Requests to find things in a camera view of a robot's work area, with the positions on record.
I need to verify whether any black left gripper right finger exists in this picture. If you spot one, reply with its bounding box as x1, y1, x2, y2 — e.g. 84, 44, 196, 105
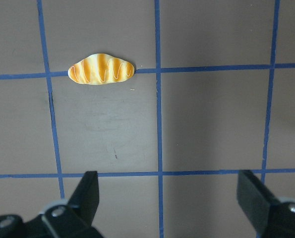
236, 170, 295, 238

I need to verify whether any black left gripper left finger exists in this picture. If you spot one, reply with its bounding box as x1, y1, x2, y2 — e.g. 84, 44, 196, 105
39, 171, 100, 238

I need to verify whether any yellow toy croissant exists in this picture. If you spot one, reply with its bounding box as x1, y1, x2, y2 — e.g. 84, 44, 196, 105
67, 53, 135, 85

